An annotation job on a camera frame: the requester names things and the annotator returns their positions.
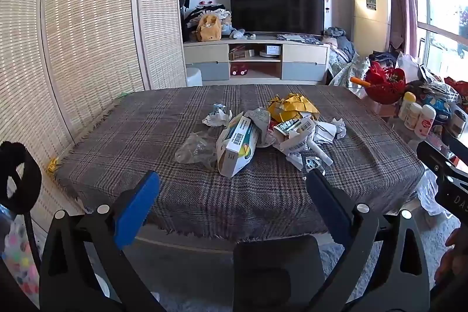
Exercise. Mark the yellow bag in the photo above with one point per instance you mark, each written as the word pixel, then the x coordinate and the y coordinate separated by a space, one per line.
pixel 208 28

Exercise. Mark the yellow paper wrapper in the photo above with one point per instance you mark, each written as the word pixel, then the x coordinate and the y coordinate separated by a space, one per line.
pixel 292 105

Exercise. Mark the crumpled white blue paper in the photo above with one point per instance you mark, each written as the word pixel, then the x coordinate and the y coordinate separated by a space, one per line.
pixel 217 116

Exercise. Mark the small yellow foil wrapper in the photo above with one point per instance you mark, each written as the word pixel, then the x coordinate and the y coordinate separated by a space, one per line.
pixel 53 165

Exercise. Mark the person's right hand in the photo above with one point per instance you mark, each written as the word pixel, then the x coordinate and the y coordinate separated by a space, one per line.
pixel 457 261

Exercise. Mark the small white printed scrap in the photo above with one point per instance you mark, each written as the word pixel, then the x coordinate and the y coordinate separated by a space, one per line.
pixel 314 164

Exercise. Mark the cream standing air conditioner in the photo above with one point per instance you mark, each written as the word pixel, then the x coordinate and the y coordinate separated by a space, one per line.
pixel 369 5

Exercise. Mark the beige grey television cabinet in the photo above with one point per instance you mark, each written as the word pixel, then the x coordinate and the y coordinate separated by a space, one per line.
pixel 256 59

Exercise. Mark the torn white barcode packaging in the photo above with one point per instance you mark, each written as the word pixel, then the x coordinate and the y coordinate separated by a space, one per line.
pixel 292 136

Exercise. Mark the white plastic bottle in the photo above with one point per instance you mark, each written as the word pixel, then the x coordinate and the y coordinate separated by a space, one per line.
pixel 413 116

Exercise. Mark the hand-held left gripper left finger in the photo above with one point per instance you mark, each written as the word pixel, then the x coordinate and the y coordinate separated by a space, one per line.
pixel 137 209

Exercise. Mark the white plastic stool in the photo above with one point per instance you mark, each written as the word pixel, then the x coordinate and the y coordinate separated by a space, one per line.
pixel 194 77

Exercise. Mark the dark grey trash bin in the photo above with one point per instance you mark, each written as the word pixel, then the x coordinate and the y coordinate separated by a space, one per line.
pixel 278 275

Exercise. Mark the crumpled white paper ball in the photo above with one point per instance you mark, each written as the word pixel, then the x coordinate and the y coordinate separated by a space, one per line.
pixel 334 131

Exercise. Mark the pile of clothes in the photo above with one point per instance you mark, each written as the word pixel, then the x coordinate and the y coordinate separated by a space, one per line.
pixel 345 58

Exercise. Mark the grey shaggy rug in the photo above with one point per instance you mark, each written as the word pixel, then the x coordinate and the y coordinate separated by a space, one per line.
pixel 190 271

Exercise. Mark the grey plaid tablecloth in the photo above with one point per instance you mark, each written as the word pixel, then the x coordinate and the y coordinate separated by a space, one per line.
pixel 153 129

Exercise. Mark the woven bamboo folding screen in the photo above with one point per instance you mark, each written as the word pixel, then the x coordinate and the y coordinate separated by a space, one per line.
pixel 87 23

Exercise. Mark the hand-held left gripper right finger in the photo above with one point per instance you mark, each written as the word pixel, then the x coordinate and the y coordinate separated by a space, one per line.
pixel 329 209

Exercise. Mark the clear plastic bag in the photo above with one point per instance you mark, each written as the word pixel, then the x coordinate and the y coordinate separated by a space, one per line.
pixel 195 151

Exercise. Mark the white bottle yellow cap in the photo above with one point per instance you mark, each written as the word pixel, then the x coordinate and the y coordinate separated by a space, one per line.
pixel 406 105

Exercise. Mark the red slippers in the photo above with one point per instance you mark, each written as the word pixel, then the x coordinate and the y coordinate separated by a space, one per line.
pixel 239 70

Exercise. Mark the grey white crumpled packaging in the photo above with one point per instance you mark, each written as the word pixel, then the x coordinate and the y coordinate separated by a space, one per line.
pixel 257 122

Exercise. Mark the white cardboard box blue print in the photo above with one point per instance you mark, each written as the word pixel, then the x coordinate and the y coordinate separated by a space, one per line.
pixel 236 151

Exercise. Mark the colourful dotted bag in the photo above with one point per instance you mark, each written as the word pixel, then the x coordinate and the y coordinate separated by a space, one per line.
pixel 18 261

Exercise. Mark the black flat television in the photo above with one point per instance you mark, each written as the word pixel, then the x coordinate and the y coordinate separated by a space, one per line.
pixel 276 6

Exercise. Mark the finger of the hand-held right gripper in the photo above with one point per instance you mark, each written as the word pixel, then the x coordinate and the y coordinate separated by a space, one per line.
pixel 437 160
pixel 457 147

